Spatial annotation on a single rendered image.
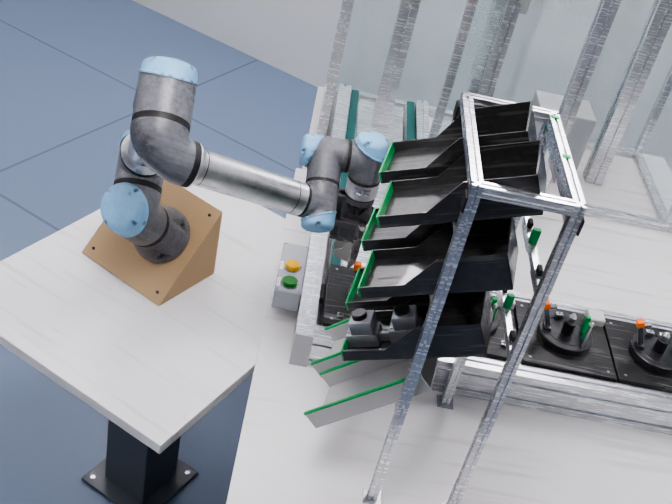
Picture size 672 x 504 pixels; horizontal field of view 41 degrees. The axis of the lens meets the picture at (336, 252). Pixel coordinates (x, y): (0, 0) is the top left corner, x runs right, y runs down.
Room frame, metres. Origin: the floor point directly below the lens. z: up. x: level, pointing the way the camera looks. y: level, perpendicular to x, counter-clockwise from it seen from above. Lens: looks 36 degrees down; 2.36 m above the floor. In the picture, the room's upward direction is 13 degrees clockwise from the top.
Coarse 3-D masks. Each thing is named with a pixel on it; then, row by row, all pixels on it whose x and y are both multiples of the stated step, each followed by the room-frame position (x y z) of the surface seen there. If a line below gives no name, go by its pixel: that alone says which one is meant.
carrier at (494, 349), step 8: (496, 296) 1.90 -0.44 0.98; (496, 304) 1.73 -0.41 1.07; (512, 304) 1.87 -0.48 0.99; (496, 312) 1.82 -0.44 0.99; (512, 312) 1.86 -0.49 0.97; (496, 320) 1.78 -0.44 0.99; (512, 320) 1.83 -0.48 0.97; (496, 328) 1.76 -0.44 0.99; (496, 336) 1.75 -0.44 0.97; (504, 336) 1.75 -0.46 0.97; (496, 344) 1.71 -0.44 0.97; (488, 352) 1.68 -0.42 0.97; (496, 352) 1.68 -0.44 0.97; (504, 352) 1.69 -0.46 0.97; (504, 360) 1.67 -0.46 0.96
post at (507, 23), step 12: (516, 0) 1.96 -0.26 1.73; (504, 12) 1.97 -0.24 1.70; (516, 12) 1.96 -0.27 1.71; (504, 24) 1.96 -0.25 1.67; (504, 36) 1.96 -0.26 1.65; (492, 48) 1.97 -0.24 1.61; (504, 48) 1.96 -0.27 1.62; (492, 60) 1.96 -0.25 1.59; (492, 72) 1.96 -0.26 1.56; (480, 84) 1.98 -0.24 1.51; (492, 84) 1.96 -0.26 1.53
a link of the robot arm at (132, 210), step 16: (112, 192) 1.72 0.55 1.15; (128, 192) 1.71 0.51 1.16; (144, 192) 1.74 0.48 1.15; (160, 192) 1.78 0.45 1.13; (112, 208) 1.69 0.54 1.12; (128, 208) 1.68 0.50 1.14; (144, 208) 1.69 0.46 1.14; (160, 208) 1.77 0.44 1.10; (112, 224) 1.66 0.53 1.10; (128, 224) 1.66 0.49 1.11; (144, 224) 1.68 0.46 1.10; (160, 224) 1.74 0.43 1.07; (128, 240) 1.72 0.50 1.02; (144, 240) 1.71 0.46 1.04
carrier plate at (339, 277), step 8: (328, 272) 1.86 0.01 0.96; (336, 272) 1.85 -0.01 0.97; (344, 272) 1.86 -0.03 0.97; (352, 272) 1.87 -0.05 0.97; (328, 280) 1.81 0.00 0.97; (336, 280) 1.82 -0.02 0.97; (344, 280) 1.82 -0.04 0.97; (352, 280) 1.83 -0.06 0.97; (328, 288) 1.78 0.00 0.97; (336, 288) 1.78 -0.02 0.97; (344, 288) 1.79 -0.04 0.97; (328, 296) 1.74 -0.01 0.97; (336, 296) 1.75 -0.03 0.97; (344, 296) 1.76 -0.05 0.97; (328, 304) 1.71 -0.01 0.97; (336, 304) 1.72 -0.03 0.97; (344, 304) 1.73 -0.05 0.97; (328, 312) 1.68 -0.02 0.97; (336, 312) 1.69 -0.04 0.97; (344, 312) 1.70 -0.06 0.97; (328, 320) 1.65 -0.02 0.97; (336, 320) 1.66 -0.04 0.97
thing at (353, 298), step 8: (360, 272) 1.56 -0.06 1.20; (352, 288) 1.49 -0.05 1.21; (352, 296) 1.48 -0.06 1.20; (400, 296) 1.43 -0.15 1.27; (408, 296) 1.42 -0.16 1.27; (352, 304) 1.44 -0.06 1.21; (360, 304) 1.43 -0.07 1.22; (368, 304) 1.43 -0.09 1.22; (376, 304) 1.43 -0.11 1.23; (384, 304) 1.43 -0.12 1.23; (392, 304) 1.43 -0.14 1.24
